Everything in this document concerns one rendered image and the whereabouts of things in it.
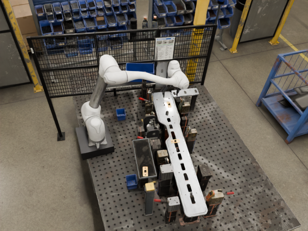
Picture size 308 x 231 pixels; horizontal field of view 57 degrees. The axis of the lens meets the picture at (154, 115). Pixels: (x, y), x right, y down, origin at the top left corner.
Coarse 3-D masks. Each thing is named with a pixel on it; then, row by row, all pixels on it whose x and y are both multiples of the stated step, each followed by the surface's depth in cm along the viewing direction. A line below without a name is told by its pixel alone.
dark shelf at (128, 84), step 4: (108, 84) 305; (116, 84) 306; (120, 84) 306; (124, 84) 306; (128, 84) 306; (132, 84) 307; (136, 84) 308; (140, 84) 309; (148, 84) 311; (108, 88) 304
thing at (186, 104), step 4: (184, 104) 289; (188, 104) 288; (184, 108) 290; (188, 108) 291; (180, 112) 297; (184, 112) 295; (188, 112) 299; (180, 116) 302; (184, 116) 301; (180, 124) 308
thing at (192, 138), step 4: (192, 132) 264; (196, 132) 265; (188, 136) 267; (192, 136) 269; (196, 136) 271; (188, 140) 273; (192, 140) 273; (188, 144) 278; (192, 144) 279; (188, 148) 283; (192, 148) 284
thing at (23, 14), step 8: (16, 0) 474; (24, 0) 475; (16, 8) 457; (24, 8) 458; (16, 16) 440; (24, 16) 442; (32, 16) 447; (24, 24) 450; (32, 24) 455; (24, 32) 459; (32, 32) 465; (24, 40) 468; (32, 40) 474; (40, 48) 490
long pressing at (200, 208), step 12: (156, 96) 300; (168, 96) 301; (156, 108) 289; (168, 108) 290; (180, 120) 281; (168, 132) 268; (180, 132) 269; (168, 144) 260; (180, 144) 260; (180, 168) 244; (192, 168) 244; (180, 180) 236; (192, 180) 236; (180, 192) 228; (192, 192) 229; (192, 204) 222; (204, 204) 223; (192, 216) 217
